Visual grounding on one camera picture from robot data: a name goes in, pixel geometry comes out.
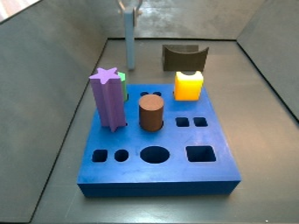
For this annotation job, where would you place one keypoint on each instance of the light blue forked peg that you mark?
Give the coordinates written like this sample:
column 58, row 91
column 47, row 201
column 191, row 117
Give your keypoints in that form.
column 130, row 38

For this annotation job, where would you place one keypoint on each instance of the orange peg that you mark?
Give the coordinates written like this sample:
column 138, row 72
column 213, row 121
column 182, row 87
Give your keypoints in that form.
column 187, row 86

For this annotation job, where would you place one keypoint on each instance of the purple star peg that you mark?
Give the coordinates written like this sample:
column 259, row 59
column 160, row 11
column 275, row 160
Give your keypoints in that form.
column 107, row 89

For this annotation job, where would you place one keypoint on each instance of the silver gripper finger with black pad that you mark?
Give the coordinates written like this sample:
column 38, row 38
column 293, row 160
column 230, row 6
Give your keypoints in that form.
column 122, row 7

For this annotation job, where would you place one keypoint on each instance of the dark blue peg board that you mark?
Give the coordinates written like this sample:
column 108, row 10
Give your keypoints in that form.
column 182, row 160

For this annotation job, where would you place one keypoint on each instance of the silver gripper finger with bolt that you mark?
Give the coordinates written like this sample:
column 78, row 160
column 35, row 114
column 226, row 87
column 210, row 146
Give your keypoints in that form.
column 136, row 9

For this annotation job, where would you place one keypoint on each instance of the brown cylinder peg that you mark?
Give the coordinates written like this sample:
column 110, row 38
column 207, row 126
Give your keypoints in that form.
column 151, row 110

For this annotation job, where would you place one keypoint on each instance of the green hexagon peg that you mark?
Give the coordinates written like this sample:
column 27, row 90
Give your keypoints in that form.
column 123, row 79

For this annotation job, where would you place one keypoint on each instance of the black regrasp fixture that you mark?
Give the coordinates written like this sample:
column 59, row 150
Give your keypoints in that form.
column 185, row 58

